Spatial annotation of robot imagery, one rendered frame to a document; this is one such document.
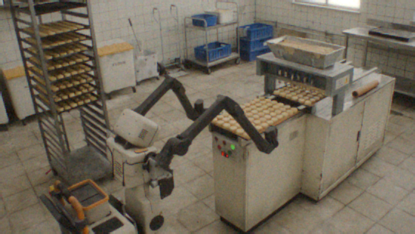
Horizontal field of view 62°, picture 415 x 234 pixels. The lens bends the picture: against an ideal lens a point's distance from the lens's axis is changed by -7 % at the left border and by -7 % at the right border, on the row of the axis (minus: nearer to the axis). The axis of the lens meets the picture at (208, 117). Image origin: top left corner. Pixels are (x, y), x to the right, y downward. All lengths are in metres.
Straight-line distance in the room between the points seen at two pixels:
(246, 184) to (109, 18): 4.14
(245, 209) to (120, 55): 3.44
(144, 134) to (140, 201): 0.41
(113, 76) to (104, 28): 0.90
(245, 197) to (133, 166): 1.02
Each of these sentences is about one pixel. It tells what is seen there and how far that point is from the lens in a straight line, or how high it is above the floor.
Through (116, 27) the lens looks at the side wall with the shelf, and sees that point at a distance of 6.11.
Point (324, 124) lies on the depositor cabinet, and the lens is 2.82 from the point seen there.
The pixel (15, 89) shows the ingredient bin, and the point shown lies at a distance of 5.15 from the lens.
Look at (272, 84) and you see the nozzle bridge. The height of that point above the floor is 0.90.
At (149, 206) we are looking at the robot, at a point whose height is 0.74.
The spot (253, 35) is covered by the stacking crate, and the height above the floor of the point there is 0.50.
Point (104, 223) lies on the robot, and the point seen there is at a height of 0.81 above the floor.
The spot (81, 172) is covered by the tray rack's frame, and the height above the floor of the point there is 0.15.
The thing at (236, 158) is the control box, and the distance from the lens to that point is 2.46.
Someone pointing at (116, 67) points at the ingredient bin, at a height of 0.47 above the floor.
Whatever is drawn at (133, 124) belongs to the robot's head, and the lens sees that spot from 1.90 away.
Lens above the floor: 2.05
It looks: 26 degrees down
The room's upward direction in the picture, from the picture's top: 3 degrees counter-clockwise
